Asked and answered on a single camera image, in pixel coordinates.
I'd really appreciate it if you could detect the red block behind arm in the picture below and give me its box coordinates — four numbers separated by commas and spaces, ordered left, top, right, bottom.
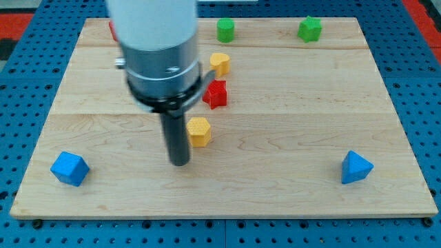
108, 21, 119, 42

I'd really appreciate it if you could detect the yellow heart block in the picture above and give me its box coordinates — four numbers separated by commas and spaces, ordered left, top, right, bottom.
209, 52, 230, 78

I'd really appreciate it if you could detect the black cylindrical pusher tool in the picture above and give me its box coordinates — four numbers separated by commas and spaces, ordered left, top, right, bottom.
160, 114, 190, 166

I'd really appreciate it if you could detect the blue cube block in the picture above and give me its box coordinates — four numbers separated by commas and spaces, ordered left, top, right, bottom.
50, 152, 90, 187

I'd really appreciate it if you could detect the blue triangle block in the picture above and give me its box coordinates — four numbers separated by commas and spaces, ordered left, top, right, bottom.
341, 150, 374, 184

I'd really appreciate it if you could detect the wooden board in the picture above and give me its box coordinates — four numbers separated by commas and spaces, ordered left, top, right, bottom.
10, 17, 438, 220

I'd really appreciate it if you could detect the yellow hexagon block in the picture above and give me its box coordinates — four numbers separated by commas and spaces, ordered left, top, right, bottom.
187, 117, 212, 147

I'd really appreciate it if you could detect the red star block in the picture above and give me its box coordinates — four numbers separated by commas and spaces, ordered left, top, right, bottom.
203, 80, 228, 110

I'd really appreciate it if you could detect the green cylinder block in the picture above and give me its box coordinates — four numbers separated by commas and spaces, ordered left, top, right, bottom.
216, 18, 235, 43

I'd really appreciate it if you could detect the green star block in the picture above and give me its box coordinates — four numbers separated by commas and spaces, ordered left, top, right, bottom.
297, 16, 322, 43

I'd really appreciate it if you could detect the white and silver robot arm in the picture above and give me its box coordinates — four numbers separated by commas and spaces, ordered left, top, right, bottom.
105, 0, 216, 118

